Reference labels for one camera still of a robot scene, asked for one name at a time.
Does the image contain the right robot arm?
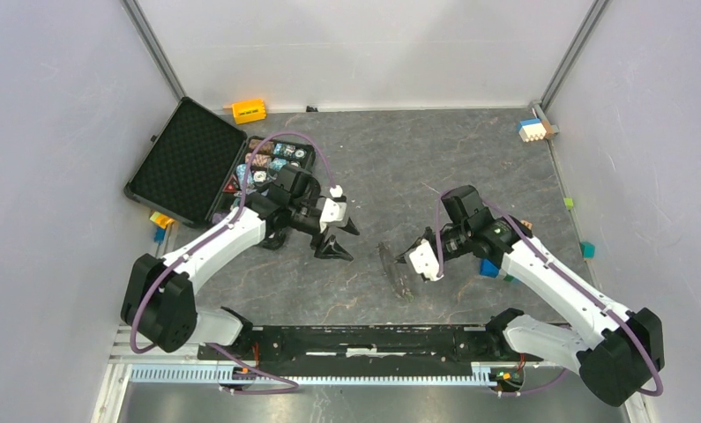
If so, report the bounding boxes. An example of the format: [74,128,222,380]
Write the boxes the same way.
[395,185,665,406]

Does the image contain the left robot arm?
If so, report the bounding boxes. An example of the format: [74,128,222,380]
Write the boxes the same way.
[120,165,359,360]

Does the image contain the blue green toy block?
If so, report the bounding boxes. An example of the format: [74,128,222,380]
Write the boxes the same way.
[479,259,518,282]

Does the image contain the yellow toy block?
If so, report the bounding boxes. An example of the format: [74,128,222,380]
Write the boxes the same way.
[231,99,267,125]

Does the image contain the black poker chip case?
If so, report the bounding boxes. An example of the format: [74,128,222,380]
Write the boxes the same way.
[123,97,317,228]

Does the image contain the small green cube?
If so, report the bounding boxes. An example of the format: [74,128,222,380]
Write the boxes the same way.
[563,197,575,211]

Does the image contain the small teal cube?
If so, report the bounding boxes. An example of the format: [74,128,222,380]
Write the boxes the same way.
[579,241,595,260]

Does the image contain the blue white toy block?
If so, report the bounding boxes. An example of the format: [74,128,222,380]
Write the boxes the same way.
[518,118,548,142]

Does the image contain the yellow blue blocks at left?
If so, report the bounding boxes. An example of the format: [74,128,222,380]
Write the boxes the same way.
[149,211,175,244]

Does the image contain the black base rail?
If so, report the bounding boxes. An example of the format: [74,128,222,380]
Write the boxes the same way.
[227,324,522,377]

